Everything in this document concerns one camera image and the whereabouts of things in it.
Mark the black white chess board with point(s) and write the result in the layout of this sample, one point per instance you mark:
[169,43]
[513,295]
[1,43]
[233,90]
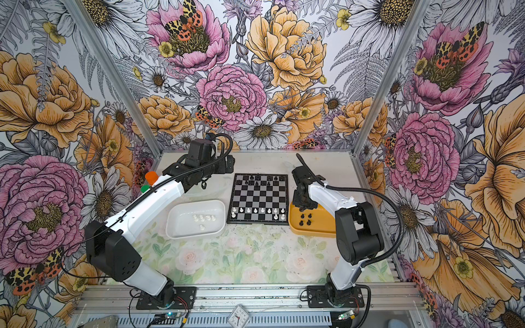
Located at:
[259,199]

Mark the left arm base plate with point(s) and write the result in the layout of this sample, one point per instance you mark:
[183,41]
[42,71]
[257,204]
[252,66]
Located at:
[174,298]

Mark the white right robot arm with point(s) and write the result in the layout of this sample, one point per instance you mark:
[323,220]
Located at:
[358,233]

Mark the white rectangular tray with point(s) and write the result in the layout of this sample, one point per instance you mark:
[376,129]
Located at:
[196,220]

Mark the green capped white bottle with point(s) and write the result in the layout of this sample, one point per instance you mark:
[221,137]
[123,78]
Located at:
[144,188]

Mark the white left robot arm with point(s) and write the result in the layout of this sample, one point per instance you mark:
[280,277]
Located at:
[109,244]

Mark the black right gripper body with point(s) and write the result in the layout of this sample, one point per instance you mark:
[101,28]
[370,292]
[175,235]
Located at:
[303,201]

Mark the aluminium front rail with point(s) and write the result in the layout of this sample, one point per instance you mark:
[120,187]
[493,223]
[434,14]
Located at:
[217,298]

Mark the yellow rectangular tray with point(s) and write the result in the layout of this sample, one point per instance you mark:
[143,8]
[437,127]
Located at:
[317,222]

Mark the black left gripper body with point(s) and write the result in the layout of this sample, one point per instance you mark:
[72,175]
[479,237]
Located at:
[217,166]

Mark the small white clock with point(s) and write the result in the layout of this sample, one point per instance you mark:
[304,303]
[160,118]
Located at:
[239,317]

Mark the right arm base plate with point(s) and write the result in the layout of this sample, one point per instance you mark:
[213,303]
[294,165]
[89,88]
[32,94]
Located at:
[325,296]

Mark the orange capped bottle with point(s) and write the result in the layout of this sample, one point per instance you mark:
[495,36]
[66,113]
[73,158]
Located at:
[151,177]

